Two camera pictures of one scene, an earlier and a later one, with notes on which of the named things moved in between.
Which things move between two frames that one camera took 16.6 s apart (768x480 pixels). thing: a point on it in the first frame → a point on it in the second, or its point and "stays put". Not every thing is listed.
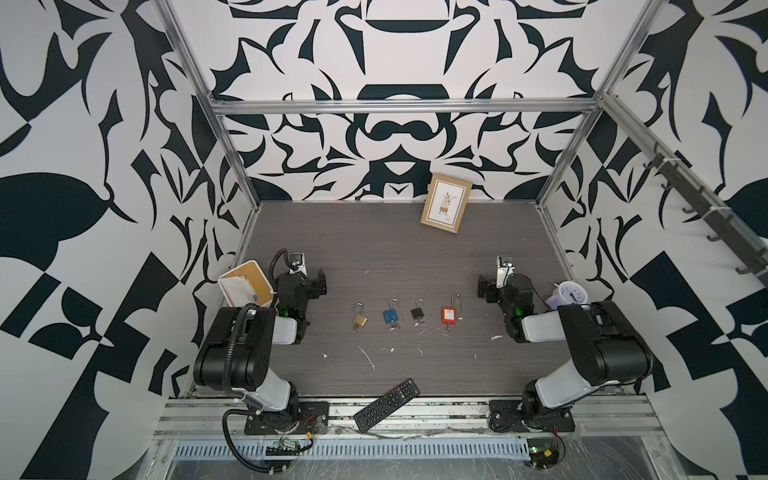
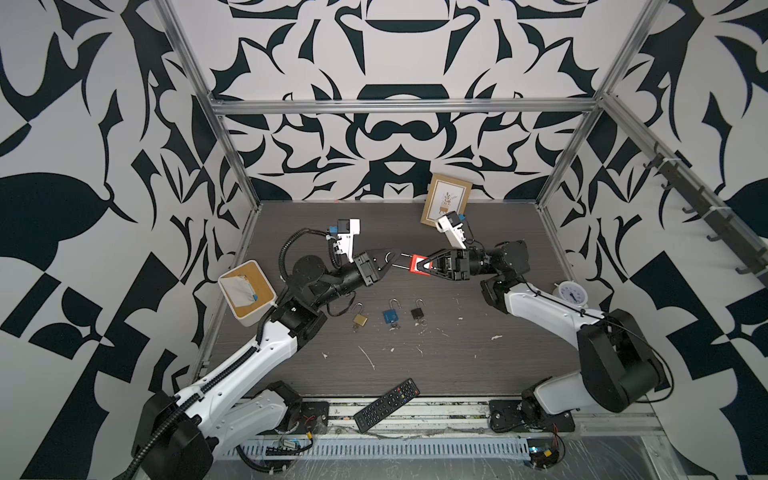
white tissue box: (247, 285) stays put
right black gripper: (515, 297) → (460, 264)
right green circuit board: (541, 452) stays put
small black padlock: (417, 313) stays put
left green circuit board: (287, 447) stays put
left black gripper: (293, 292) → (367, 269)
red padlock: (448, 316) → (418, 264)
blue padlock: (391, 315) stays put
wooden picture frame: (445, 202) stays put
